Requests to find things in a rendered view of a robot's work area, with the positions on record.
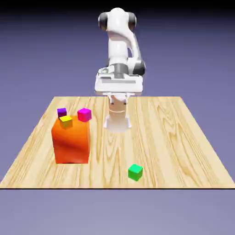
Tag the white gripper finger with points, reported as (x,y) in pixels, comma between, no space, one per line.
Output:
(125,99)
(111,100)

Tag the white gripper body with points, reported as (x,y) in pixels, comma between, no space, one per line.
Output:
(119,87)

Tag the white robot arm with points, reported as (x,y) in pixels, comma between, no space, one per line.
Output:
(117,33)

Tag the small magenta cube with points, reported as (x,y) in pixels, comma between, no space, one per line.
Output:
(84,115)

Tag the small yellow cube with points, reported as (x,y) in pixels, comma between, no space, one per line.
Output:
(66,122)

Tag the small purple cube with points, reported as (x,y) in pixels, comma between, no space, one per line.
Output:
(61,111)

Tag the small green cube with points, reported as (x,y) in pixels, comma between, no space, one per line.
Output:
(135,172)

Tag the large orange box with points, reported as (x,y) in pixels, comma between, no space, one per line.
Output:
(70,145)

